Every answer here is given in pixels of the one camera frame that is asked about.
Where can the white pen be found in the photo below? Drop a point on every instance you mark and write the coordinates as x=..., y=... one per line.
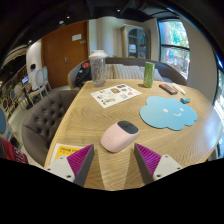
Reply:
x=180, y=89

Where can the black flat case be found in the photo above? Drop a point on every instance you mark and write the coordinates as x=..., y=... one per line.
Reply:
x=168, y=89

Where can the brown wooden door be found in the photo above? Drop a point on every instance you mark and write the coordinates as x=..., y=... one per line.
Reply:
x=58, y=58

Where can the pink computer mouse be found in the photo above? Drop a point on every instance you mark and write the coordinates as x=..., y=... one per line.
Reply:
x=117, y=138

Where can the group of white chairs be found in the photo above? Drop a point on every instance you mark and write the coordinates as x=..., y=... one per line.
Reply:
x=16, y=95

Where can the glass-door cabinet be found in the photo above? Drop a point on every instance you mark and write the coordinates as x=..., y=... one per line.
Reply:
x=136, y=41

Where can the white door sign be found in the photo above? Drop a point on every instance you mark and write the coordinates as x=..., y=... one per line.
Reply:
x=76, y=37

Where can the green drink can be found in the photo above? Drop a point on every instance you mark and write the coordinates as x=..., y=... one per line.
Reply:
x=148, y=75

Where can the black-framed window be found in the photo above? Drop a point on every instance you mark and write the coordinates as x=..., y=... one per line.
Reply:
x=174, y=46

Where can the clear shaker bottle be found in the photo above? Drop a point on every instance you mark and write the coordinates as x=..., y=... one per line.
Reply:
x=98, y=70

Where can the small blue eraser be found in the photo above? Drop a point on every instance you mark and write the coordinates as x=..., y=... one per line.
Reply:
x=185, y=100

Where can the grey curved sofa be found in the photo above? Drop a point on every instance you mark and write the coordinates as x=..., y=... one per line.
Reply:
x=168, y=71

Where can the black backpack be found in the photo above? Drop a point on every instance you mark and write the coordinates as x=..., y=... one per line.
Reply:
x=83, y=75

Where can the person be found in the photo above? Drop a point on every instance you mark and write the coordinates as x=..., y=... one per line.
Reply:
x=33, y=77

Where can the yellow label sticker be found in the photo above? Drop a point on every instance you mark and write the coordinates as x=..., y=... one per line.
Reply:
x=65, y=150

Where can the blue cloud-shaped mouse pad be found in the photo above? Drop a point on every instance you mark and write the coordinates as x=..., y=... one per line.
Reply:
x=168, y=113

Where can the red bag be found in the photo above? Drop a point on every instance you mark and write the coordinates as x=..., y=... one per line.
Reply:
x=11, y=152

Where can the grey tufted armchair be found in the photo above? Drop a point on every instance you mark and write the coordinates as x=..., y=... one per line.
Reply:
x=45, y=121

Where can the white sticker sheet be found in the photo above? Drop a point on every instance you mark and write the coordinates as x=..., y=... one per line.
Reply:
x=115, y=95

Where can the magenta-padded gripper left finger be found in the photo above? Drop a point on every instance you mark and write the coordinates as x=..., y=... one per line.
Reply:
x=77, y=161

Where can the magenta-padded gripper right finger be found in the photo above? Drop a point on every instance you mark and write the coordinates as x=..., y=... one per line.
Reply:
x=150, y=159

